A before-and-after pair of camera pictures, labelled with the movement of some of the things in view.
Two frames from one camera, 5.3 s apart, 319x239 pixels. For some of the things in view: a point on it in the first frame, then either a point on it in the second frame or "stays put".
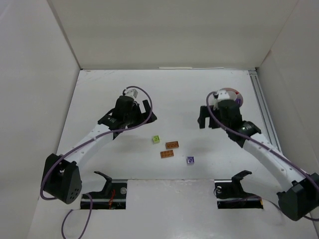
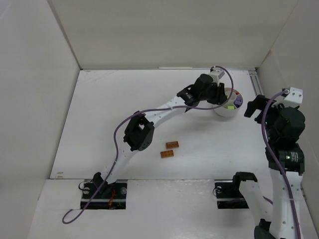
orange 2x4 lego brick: [172, 145] stays put
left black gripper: [140, 112] to [219, 94]
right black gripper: [210, 117] to [258, 107]
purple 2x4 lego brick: [239, 101] stays put
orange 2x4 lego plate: [167, 154] stays put
